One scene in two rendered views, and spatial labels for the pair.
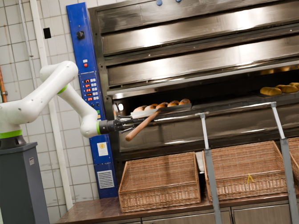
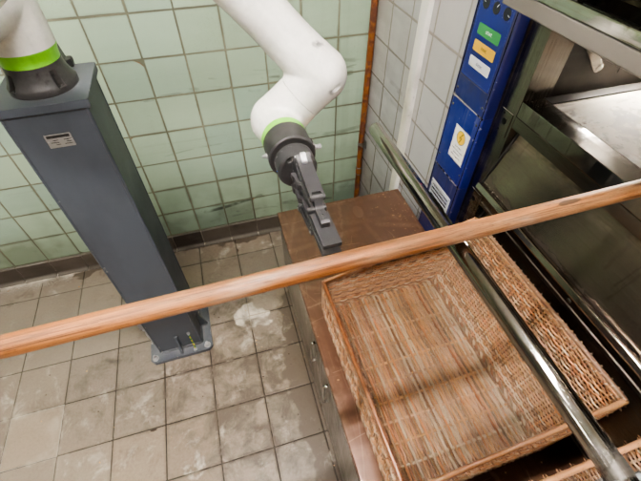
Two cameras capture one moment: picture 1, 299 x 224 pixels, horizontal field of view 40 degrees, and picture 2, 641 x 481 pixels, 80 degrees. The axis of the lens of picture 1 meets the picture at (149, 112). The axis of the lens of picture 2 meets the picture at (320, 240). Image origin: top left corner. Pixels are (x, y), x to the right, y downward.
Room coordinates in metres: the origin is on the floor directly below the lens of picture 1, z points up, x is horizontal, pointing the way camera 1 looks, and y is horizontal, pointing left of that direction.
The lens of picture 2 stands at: (2.55, -0.29, 1.63)
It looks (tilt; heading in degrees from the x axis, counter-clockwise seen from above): 48 degrees down; 66
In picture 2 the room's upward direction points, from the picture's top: straight up
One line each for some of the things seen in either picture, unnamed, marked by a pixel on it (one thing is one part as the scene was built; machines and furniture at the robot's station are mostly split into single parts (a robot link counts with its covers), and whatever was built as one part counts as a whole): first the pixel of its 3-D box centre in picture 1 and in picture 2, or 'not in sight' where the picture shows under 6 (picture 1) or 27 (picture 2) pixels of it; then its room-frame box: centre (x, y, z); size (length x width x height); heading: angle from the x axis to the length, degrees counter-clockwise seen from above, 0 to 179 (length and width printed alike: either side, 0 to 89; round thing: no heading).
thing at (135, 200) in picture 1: (160, 180); (440, 344); (3.02, 0.00, 0.72); 0.56 x 0.49 x 0.28; 83
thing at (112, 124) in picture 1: (115, 125); (299, 174); (2.74, 0.23, 1.19); 0.09 x 0.07 x 0.08; 83
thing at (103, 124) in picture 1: (105, 127); (291, 150); (2.75, 0.31, 1.19); 0.12 x 0.06 x 0.09; 173
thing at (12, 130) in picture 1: (9, 119); (0, 14); (2.31, 0.77, 1.36); 0.16 x 0.13 x 0.19; 56
